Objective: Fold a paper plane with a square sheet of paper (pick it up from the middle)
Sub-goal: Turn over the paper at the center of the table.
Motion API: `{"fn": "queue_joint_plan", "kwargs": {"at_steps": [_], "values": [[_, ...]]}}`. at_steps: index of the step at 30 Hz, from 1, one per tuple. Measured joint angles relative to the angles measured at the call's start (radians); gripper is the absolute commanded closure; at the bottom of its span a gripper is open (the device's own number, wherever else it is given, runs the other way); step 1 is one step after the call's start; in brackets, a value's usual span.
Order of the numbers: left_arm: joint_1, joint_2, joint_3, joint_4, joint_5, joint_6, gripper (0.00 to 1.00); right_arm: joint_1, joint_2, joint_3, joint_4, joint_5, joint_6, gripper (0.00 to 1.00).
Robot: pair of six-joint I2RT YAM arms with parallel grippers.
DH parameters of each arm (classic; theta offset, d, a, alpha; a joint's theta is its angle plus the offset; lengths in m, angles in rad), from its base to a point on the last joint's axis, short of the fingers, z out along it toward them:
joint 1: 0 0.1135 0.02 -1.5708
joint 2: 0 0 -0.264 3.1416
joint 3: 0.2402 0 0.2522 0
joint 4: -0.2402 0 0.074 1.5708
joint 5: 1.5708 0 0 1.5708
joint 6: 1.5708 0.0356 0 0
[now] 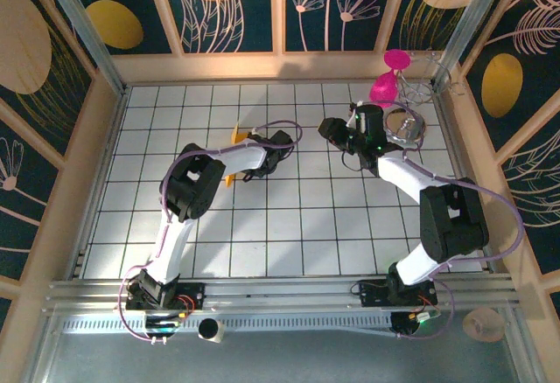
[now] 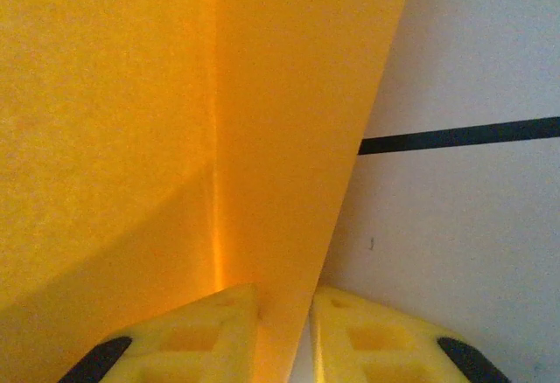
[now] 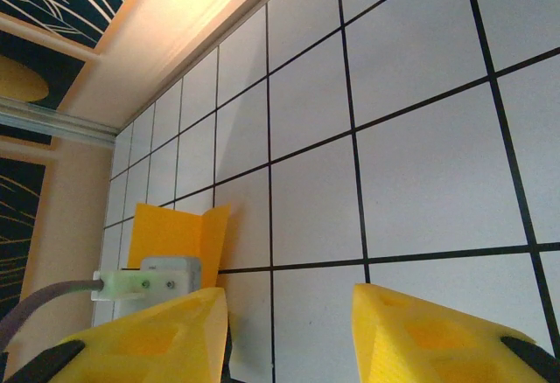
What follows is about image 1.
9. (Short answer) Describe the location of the translucent pink round disc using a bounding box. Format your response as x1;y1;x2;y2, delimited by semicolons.
462;307;508;341

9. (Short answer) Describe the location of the aluminium frame post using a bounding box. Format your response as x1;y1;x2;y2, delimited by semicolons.
34;0;128;95
430;0;513;91

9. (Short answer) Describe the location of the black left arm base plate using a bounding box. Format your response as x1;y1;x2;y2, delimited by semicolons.
125;281;207;312

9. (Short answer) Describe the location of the orange paper sheet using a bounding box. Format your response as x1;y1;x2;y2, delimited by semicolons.
222;122;251;188

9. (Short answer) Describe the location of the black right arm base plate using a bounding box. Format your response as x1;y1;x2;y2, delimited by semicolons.
349;278;438;308

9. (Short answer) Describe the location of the perforated metal cable duct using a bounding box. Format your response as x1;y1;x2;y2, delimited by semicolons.
56;312;395;335

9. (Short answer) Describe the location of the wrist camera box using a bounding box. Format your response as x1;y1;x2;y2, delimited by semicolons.
269;129;294;149
347;101;387;142

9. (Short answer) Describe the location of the chrome glass rack stand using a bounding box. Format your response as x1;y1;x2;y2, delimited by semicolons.
382;49;467;144

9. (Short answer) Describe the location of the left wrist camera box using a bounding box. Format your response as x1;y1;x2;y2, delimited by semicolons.
269;129;294;149

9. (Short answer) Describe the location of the aluminium mounting rail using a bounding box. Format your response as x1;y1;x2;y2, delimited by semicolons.
41;272;522;314

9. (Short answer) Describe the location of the pink wine glass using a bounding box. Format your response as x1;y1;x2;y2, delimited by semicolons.
368;49;412;108

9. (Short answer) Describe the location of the small white black cylinder device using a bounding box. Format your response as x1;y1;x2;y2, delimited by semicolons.
197;317;226;344

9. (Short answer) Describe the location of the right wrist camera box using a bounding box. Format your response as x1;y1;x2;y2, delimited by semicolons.
347;101;387;142

